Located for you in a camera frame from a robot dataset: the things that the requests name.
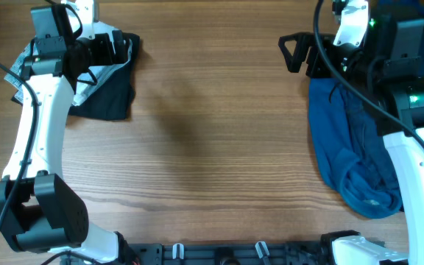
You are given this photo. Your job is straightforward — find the light blue denim shorts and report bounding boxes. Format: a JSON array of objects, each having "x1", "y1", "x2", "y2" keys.
[{"x1": 4, "y1": 20, "x2": 134, "y2": 107}]

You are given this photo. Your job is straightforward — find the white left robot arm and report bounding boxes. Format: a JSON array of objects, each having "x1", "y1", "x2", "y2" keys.
[{"x1": 0, "y1": 1, "x2": 139, "y2": 264}]

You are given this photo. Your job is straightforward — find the folded black garment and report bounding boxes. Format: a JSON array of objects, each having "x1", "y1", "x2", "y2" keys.
[{"x1": 5, "y1": 33, "x2": 140, "y2": 125}]

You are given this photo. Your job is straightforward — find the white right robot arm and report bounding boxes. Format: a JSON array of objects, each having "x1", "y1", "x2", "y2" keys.
[{"x1": 278, "y1": 4, "x2": 424, "y2": 264}]

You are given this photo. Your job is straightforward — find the dark blue garment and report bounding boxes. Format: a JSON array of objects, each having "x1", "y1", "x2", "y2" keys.
[{"x1": 307, "y1": 1, "x2": 424, "y2": 219}]

